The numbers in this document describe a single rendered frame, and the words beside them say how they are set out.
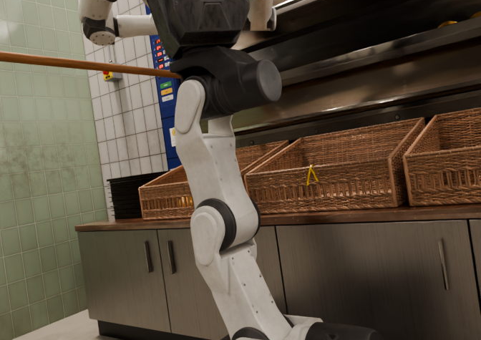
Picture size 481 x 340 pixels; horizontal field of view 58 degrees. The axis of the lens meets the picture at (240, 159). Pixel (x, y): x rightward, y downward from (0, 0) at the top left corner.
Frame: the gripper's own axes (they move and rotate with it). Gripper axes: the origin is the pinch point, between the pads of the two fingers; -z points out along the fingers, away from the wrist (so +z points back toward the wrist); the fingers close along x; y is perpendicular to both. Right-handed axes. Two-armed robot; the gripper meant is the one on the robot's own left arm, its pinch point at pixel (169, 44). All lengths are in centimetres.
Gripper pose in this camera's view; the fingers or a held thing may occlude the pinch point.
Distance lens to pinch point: 177.8
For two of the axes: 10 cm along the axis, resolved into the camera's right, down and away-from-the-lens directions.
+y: 9.4, -1.3, 3.2
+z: 3.2, -0.5, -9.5
